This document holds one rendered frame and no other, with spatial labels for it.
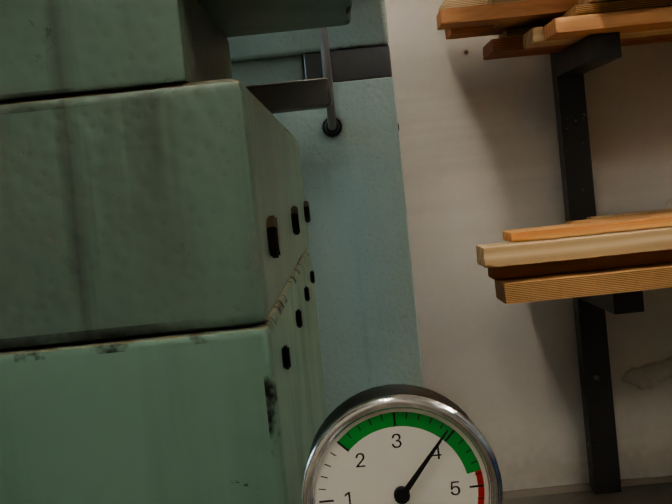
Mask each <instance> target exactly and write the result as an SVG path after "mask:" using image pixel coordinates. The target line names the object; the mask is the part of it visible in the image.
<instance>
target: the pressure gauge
mask: <svg viewBox="0 0 672 504"><path fill-rule="evenodd" d="M446 430H448V432H447V434H446V435H445V437H444V438H443V440H442V442H441V443H440V445H439V446H438V448H437V449H436V451H435V452H434V454H433V455H432V457H431V459H430V460H429V462H428V463H427V465H426V466H425V468H424V469H423V471H422V472H421V474H420V476H419V477H418V479H417V480H416V482H415V483H414V485H413V486H412V488H411V489H410V491H409V492H410V499H409V501H408V502H407V503H405V504H502V500H503V488H502V479H501V473H500V469H499V466H498V462H497V460H496V457H495V455H494V452H493V450H492V448H491V447H490V445H489V443H488V441H487V440H486V438H485V437H484V436H483V434H482V433H481V432H480V431H479V429H478V428H477V427H476V426H475V424H474V423H473V422H472V420H471V419H470V418H469V416H468V415H467V414H466V413H465V412H464V411H463V410H462V409H461V408H460V407H459V406H458V405H456V404H455V403H454V402H452V401H451V400H449V399H448V398H446V397H445V396H443V395H441V394H439V393H437V392H435V391H432V390H430V389H426V388H423V387H420V386H414V385H407V384H388V385H383V386H377V387H373V388H370V389H367V390H364V391H362V392H360V393H358V394H356V395H354V396H352V397H350V398H348V399H347V400H346V401H344V402H343V403H342V404H340V405H339V406H338V407H336V409H335V410H334V411H333V412H332V413H331V414H330V415H329V416H328V417H327V418H326V419H325V421H324V422H323V424H322V425H321V427H320V428H319V430H318V432H317V434H316V436H315V438H314V440H313V442H312V445H311V448H310V452H309V455H308V459H307V462H306V465H305V468H304V472H303V477H302V484H301V504H399V503H397V502H396V501H395V498H394V491H395V489H396V488H397V487H399V486H404V487H405V486H406V485H407V483H408V482H409V481H410V479H411V478H412V476H413V475H414V474H415V472H416V471H417V470H418V468H419V467H420V466H421V464H422V463H423V462H424V460H425V459H426V457H427V456H428V455H429V453H430V452H431V451H432V449H433V448H434V447H435V445H436V444H437V443H438V441H439V440H440V438H441V437H442V436H443V434H444V433H445V432H446Z"/></svg>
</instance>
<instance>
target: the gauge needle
mask: <svg viewBox="0 0 672 504"><path fill-rule="evenodd" d="M447 432H448V430H446V432H445V433H444V434H443V436H442V437H441V438H440V440H439V441H438V443H437V444H436V445H435V447H434V448H433V449H432V451H431V452H430V453H429V455H428V456H427V457H426V459H425V460H424V462H423V463H422V464H421V466H420V467H419V468H418V470H417V471H416V472H415V474H414V475H413V476H412V478H411V479H410V481H409V482H408V483H407V485H406V486H405V487H404V486H399V487H397V488H396V489H395V491H394V498H395V501H396V502H397V503H399V504H405V503H407V502H408V501H409V499H410V492H409V491H410V489H411V488H412V486H413V485H414V483H415V482H416V480H417V479H418V477H419V476H420V474H421V472H422V471H423V469H424V468H425V466H426V465H427V463H428V462H429V460H430V459H431V457H432V455H433V454H434V452H435V451H436V449H437V448H438V446H439V445H440V443H441V442H442V440H443V438H444V437H445V435H446V434H447Z"/></svg>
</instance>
